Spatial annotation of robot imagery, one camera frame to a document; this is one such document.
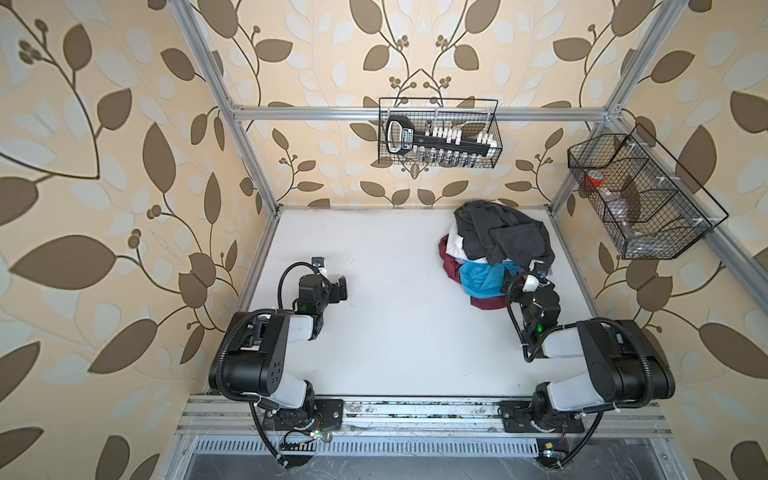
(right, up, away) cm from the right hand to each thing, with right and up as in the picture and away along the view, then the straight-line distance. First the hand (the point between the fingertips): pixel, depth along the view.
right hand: (524, 275), depth 90 cm
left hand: (-60, 0, +4) cm, 60 cm away
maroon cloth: (-20, +1, +8) cm, 22 cm away
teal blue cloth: (-12, -2, +5) cm, 13 cm away
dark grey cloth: (-8, +13, +4) cm, 16 cm away
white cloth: (-19, +8, +10) cm, 23 cm away
